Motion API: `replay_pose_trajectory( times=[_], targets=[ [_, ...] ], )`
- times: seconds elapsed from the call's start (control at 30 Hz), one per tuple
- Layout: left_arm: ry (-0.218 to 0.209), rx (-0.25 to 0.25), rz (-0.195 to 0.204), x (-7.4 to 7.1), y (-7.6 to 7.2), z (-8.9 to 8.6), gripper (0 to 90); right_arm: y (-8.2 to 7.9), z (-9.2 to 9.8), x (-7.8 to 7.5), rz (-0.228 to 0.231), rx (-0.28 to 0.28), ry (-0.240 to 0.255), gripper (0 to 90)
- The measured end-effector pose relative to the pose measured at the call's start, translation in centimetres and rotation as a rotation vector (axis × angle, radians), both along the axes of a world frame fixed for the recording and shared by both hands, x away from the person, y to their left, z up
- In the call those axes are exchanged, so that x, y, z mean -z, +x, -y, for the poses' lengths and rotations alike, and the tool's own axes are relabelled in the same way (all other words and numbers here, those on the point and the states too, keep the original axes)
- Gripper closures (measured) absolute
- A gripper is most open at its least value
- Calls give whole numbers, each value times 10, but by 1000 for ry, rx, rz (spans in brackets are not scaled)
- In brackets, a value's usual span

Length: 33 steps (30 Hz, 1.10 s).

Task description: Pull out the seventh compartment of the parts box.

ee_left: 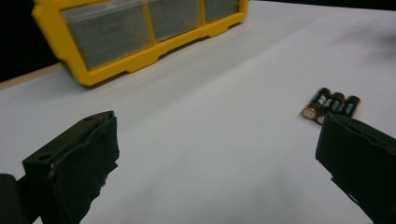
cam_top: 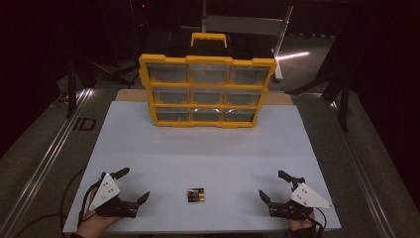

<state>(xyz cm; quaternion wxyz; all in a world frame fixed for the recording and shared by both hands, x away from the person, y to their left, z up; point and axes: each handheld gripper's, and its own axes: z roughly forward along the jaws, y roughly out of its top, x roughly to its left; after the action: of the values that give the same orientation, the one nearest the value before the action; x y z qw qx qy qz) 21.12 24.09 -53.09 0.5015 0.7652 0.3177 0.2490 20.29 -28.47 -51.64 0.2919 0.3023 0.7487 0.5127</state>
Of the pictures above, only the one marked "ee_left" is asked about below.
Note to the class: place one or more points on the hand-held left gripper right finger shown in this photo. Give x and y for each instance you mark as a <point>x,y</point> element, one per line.
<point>361,155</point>

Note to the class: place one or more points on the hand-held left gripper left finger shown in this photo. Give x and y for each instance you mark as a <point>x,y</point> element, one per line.
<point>77,161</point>

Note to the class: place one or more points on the black and gold battery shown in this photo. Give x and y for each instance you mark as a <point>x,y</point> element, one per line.
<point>334,104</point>
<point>315,104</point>
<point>351,105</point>

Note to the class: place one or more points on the yellow drawer organizer cabinet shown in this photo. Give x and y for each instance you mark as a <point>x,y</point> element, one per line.
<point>130,59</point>

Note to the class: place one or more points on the white table mat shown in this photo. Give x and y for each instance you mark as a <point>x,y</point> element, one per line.
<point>218,124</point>

